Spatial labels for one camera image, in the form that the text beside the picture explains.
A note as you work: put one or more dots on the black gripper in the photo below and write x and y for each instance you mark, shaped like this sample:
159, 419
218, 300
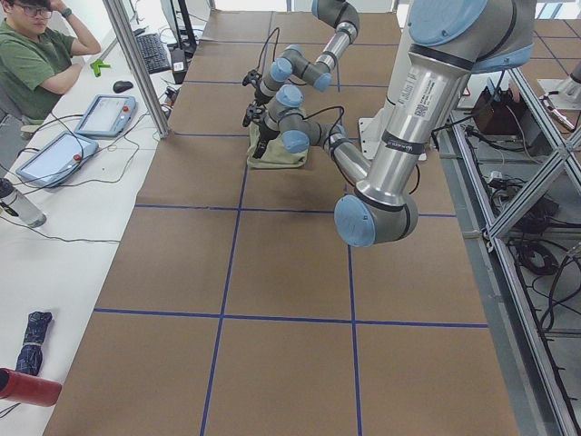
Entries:
265, 133

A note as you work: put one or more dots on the olive green long-sleeve shirt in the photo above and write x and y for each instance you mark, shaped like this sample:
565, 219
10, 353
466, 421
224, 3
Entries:
279, 156

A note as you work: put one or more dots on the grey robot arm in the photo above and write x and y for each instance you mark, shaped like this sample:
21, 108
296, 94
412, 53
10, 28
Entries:
449, 42
317, 71

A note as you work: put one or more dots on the black keyboard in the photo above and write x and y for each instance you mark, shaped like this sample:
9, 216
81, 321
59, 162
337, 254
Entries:
153, 53

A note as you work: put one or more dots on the black computer mouse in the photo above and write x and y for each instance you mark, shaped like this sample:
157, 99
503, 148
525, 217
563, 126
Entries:
122, 86

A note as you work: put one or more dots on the far teach pendant tablet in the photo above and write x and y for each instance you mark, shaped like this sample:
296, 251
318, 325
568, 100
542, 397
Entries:
107, 116

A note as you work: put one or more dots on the teach pendant tablet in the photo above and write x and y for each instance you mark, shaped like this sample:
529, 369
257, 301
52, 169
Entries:
57, 161
107, 116

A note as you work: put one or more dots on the green plastic clip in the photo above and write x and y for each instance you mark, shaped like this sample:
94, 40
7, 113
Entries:
97, 66

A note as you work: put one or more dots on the near teach pendant tablet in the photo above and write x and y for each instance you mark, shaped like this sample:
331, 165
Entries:
57, 161

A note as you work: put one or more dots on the seated person green shirt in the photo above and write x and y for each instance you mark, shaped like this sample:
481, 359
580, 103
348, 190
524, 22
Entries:
38, 41

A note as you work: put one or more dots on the clear plastic water bottle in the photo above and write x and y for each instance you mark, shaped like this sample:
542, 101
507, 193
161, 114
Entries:
17, 205

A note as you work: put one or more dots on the folded dark blue umbrella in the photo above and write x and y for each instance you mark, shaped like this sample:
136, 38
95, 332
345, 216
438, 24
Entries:
30, 357

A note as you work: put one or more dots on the red water bottle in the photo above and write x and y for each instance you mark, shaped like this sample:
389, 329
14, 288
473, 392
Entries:
28, 389

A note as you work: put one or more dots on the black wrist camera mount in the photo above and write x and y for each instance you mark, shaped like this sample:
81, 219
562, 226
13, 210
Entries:
254, 114
253, 78

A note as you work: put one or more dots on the aluminium frame post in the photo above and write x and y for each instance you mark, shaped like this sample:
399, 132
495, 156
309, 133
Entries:
124, 35

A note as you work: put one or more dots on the aluminium frame side rail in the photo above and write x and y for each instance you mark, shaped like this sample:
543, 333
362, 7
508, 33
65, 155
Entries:
521, 189

